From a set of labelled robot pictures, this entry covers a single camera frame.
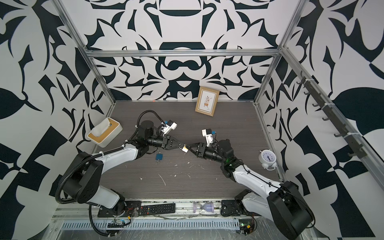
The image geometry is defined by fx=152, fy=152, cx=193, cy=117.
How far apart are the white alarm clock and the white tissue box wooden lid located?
93 centimetres

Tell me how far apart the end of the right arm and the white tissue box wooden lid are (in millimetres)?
578

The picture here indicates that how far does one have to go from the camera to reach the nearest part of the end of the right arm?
683 millimetres

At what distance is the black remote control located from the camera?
729 millimetres

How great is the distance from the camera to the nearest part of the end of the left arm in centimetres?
71

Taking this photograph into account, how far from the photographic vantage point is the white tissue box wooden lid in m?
0.95

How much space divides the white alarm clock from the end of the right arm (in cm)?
37
